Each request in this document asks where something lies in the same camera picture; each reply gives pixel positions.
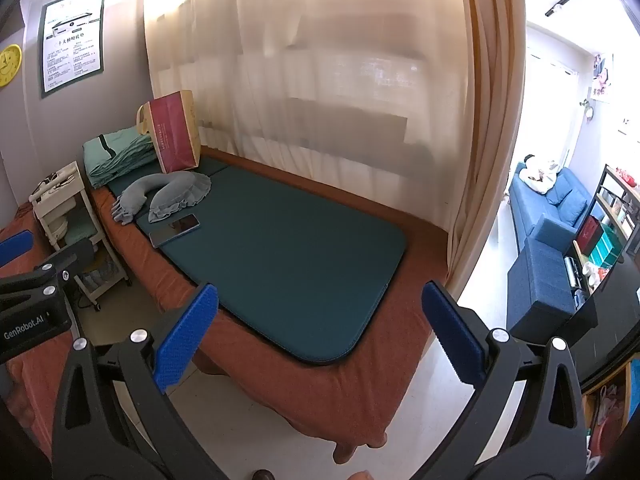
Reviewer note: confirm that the white trolley cart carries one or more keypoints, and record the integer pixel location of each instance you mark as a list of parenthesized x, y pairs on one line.
[(55, 210)]

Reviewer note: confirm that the grey neck pillow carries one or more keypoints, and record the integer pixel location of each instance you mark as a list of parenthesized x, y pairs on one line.
[(170, 195)]

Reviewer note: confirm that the dark green mat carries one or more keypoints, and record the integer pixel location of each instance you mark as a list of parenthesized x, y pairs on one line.
[(280, 260)]

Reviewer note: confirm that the white cloth bundle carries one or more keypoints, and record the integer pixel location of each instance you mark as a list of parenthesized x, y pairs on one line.
[(537, 175)]

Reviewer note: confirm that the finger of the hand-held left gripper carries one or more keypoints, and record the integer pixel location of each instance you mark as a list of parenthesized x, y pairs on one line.
[(15, 247), (70, 257)]

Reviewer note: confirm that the folded green blanket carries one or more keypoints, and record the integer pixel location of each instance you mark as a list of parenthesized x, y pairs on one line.
[(115, 157)]

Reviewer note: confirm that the teal storage box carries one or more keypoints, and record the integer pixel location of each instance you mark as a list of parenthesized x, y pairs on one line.
[(607, 245)]

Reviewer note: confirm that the white wall poster green border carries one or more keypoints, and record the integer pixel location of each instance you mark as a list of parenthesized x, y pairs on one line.
[(72, 40)]

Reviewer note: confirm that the dark smartphone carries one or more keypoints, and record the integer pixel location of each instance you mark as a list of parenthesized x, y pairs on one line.
[(175, 230)]

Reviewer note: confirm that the yellow round wall clock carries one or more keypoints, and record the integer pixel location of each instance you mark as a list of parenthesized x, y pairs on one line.
[(9, 66)]

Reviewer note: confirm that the blue sofa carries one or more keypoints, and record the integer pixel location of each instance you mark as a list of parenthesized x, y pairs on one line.
[(540, 270)]

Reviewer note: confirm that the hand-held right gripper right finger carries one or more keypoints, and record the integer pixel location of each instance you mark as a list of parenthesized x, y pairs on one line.
[(455, 335)]

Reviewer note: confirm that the beige curtain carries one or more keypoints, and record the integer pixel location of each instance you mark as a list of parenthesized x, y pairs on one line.
[(492, 135)]

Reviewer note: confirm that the sheer white curtain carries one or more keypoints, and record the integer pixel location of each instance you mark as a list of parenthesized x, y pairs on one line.
[(325, 85)]

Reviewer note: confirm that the small colourful wall picture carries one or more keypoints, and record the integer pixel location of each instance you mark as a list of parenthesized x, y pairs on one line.
[(602, 77)]

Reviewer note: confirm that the red paper bag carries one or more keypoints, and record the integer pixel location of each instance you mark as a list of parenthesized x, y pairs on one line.
[(172, 135)]

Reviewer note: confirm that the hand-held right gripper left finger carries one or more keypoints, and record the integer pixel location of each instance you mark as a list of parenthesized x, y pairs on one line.
[(185, 337)]

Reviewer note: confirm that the red box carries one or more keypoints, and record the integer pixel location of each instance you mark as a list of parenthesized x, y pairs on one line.
[(590, 237)]

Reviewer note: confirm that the dark shelf unit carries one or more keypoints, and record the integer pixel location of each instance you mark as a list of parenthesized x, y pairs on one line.
[(615, 310)]

